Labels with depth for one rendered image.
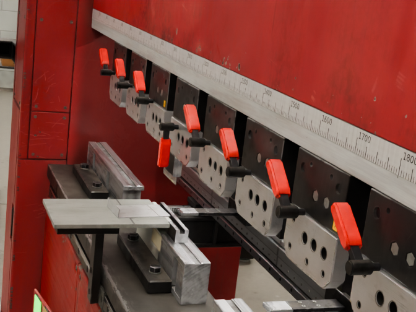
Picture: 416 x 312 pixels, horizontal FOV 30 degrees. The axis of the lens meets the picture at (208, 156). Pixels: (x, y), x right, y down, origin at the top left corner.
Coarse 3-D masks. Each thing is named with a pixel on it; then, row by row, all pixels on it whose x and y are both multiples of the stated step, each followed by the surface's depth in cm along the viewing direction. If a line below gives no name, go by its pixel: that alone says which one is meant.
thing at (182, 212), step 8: (232, 200) 194; (184, 208) 188; (192, 208) 189; (200, 208) 190; (208, 208) 190; (216, 208) 191; (224, 208) 192; (232, 208) 193; (240, 216) 189; (248, 224) 186
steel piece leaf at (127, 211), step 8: (112, 208) 180; (120, 208) 183; (128, 208) 184; (136, 208) 185; (144, 208) 185; (120, 216) 178; (128, 216) 178; (136, 216) 179; (144, 216) 180; (152, 216) 180
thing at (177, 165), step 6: (174, 156) 178; (174, 162) 178; (180, 162) 178; (168, 168) 182; (174, 168) 178; (180, 168) 179; (168, 174) 184; (174, 174) 179; (180, 174) 179; (174, 180) 180
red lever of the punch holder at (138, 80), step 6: (138, 72) 186; (138, 78) 185; (138, 84) 183; (144, 84) 184; (138, 90) 183; (144, 90) 183; (144, 96) 182; (138, 102) 181; (144, 102) 181; (150, 102) 182
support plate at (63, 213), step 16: (48, 208) 178; (64, 208) 179; (80, 208) 181; (96, 208) 182; (64, 224) 169; (80, 224) 170; (96, 224) 171; (112, 224) 172; (128, 224) 174; (144, 224) 175; (160, 224) 176
